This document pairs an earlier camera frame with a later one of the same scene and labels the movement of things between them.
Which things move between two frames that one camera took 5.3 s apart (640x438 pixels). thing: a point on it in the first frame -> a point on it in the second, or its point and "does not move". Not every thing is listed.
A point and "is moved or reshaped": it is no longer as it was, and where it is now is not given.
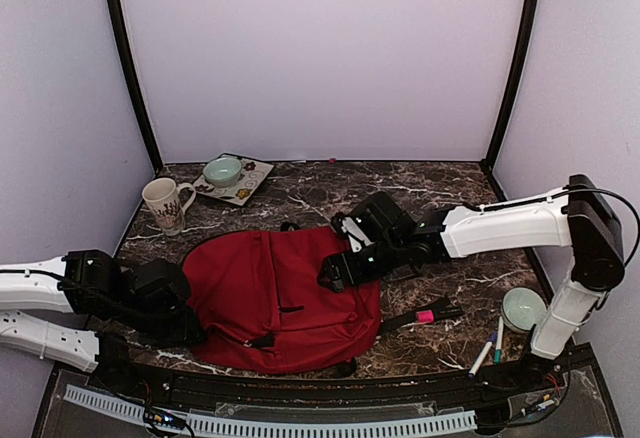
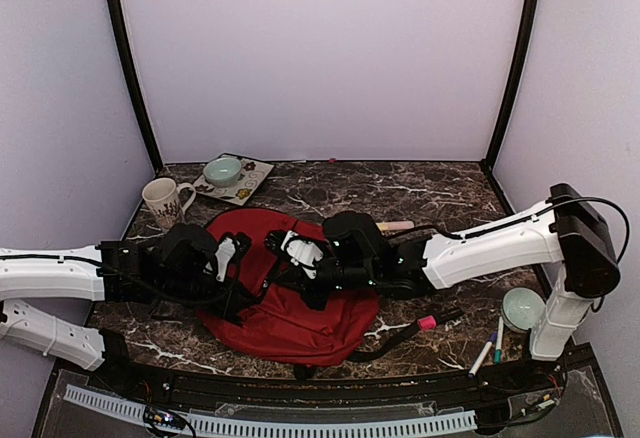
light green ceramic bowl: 223,171 does not move
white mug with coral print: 163,197 does not move
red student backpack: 254,302 is moved or reshaped
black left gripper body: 159,328 -> 179,290
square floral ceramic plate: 253,174 does not move
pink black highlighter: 439,314 is moved or reshaped
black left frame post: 133,65 does not move
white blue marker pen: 480,357 does not move
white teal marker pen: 499,342 does not move
